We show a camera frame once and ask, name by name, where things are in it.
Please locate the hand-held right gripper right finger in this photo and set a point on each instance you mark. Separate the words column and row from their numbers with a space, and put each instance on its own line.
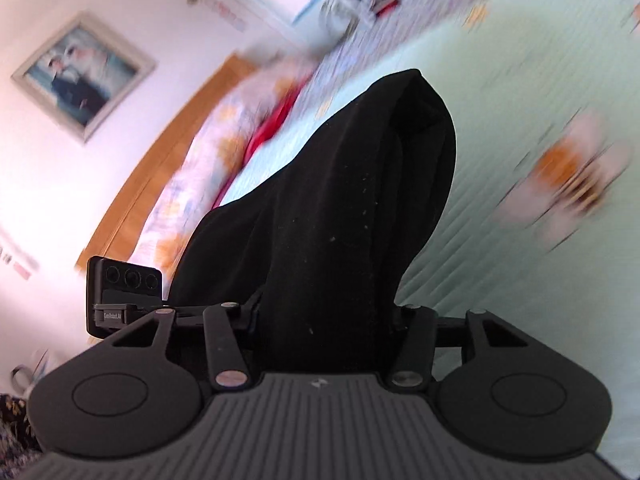
column 415, row 332

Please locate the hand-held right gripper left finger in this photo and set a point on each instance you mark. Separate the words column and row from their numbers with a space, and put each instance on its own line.
column 252, row 312

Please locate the black pants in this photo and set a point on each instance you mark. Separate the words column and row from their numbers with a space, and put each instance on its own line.
column 340, row 210

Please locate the mint quilted bee bedspread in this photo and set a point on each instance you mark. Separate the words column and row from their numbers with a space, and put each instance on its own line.
column 525, row 285

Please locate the wooden headboard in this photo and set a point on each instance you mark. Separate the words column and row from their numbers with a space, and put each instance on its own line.
column 150, row 175

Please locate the floral folded quilt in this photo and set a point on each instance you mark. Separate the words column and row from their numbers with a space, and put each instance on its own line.
column 215, row 150

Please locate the red blanket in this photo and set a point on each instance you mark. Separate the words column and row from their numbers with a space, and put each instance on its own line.
column 267, row 130

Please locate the framed wedding photo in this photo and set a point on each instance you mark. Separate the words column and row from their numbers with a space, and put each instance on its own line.
column 82, row 77

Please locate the heart print bed sheet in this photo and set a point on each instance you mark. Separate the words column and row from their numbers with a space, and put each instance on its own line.
column 400, row 35

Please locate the sliding door wardrobe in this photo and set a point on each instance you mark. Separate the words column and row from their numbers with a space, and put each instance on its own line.
column 310, row 0

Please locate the red hanging wall ornament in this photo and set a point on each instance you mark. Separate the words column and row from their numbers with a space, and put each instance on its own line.
column 220, row 7

